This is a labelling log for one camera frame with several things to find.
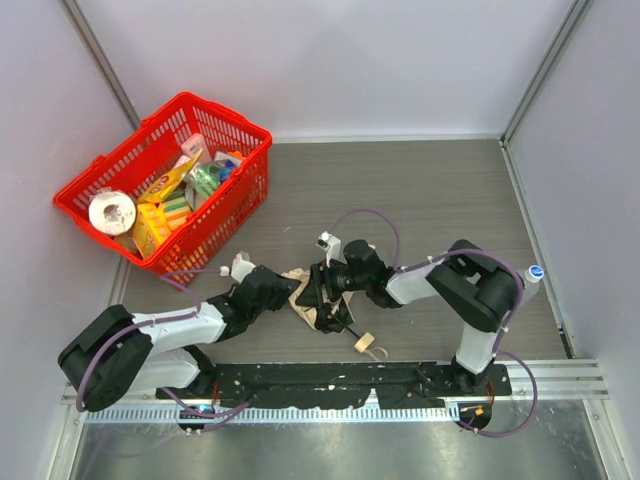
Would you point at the pink white small package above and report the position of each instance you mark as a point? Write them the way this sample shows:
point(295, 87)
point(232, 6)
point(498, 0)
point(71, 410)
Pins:
point(193, 145)

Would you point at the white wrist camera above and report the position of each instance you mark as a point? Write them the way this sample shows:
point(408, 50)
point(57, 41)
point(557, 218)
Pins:
point(241, 266)
point(330, 245)

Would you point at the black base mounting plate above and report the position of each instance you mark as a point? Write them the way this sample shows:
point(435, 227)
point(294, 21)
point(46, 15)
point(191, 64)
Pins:
point(338, 386)

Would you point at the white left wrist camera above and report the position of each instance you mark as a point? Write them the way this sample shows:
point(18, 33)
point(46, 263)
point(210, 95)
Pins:
point(241, 266)

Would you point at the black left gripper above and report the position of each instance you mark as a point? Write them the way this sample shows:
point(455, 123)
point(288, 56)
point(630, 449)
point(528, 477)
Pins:
point(278, 288)

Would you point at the white toilet paper roll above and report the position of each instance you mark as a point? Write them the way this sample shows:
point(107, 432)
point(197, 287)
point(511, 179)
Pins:
point(112, 212)

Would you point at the orange plastic package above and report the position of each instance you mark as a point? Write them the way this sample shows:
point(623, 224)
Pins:
point(150, 229)

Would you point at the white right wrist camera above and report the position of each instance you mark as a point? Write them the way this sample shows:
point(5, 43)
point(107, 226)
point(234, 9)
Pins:
point(330, 245)

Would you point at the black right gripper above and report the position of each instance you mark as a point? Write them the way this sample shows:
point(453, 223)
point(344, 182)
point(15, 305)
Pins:
point(323, 289)

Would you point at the yellow green sponge pack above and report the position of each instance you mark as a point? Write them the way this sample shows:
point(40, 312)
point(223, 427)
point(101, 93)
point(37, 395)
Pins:
point(176, 210)

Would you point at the green white wrapped package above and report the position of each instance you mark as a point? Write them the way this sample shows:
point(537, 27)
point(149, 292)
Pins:
point(204, 179)

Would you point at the clear plastic water bottle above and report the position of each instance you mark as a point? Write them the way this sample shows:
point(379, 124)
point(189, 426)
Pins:
point(531, 277)

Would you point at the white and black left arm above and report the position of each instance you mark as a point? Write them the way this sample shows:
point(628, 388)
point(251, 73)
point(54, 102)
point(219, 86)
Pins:
point(121, 352)

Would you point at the white slotted cable duct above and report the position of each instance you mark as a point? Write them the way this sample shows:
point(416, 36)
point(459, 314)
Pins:
point(369, 413)

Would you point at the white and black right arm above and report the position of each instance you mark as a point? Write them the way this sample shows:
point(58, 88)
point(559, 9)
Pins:
point(482, 290)

